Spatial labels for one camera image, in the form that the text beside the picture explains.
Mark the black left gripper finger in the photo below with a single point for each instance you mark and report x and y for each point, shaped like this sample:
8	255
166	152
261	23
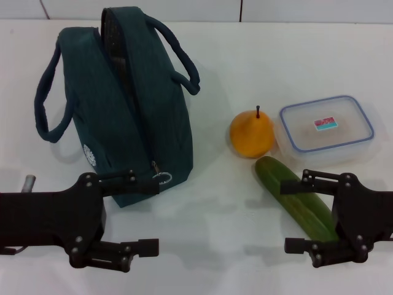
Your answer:
144	187

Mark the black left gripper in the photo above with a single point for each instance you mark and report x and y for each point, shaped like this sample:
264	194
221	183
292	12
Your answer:
46	218

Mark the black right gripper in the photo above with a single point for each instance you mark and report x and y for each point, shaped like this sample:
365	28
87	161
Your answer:
365	215

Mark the green cucumber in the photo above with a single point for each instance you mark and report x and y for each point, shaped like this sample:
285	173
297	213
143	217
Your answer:
276	175

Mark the dark teal insulated lunch bag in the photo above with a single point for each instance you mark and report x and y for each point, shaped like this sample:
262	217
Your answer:
153	116

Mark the clear blue-rimmed plastic food box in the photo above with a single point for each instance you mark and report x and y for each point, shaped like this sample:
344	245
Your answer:
325	126

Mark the orange yellow pear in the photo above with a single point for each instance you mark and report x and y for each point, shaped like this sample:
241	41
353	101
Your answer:
251	135

